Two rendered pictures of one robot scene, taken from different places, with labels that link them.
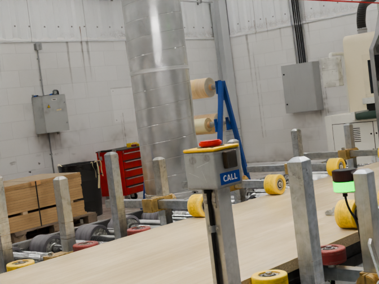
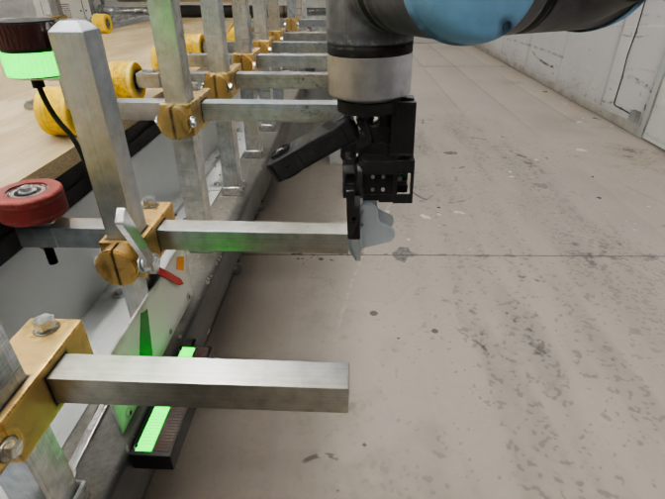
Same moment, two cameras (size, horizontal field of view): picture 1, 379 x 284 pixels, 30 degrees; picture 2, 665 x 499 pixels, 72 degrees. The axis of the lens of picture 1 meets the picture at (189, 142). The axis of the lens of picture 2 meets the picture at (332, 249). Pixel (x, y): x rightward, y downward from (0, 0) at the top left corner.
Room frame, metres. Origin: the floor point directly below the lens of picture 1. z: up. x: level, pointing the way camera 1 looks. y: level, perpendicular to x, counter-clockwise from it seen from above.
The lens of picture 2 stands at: (1.05, -0.25, 1.15)
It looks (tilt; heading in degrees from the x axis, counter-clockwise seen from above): 31 degrees down; 320
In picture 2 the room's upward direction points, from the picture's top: straight up
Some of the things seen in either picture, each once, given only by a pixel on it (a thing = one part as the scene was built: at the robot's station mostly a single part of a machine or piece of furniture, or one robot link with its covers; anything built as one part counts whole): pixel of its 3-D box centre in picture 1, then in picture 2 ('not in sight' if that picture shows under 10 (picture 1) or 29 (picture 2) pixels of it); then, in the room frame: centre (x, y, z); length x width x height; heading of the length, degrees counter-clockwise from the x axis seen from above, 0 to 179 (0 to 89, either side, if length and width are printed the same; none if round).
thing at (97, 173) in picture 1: (82, 189); not in sight; (9.30, 1.48, 0.36); 0.58 x 0.56 x 0.72; 49
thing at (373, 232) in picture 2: not in sight; (371, 235); (1.41, -0.62, 0.86); 0.06 x 0.03 x 0.09; 47
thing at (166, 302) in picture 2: not in sight; (156, 324); (1.56, -0.38, 0.75); 0.26 x 0.01 x 0.10; 137
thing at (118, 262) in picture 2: (378, 278); (137, 241); (1.61, -0.40, 0.85); 0.13 x 0.06 x 0.05; 137
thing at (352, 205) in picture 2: not in sight; (353, 203); (1.42, -0.60, 0.91); 0.05 x 0.02 x 0.09; 137
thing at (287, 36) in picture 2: not in sight; (303, 37); (2.48, -1.33, 0.95); 0.36 x 0.03 x 0.03; 47
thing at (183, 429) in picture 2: not in sight; (183, 388); (1.50, -0.38, 0.68); 0.22 x 0.05 x 0.05; 137
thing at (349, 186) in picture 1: (346, 185); (37, 60); (1.63, -0.35, 1.07); 0.06 x 0.06 x 0.02
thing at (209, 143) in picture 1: (210, 145); not in sight; (1.22, -0.04, 1.22); 0.04 x 0.04 x 0.02
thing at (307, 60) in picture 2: not in sight; (258, 59); (2.15, -0.94, 0.95); 0.50 x 0.04 x 0.04; 47
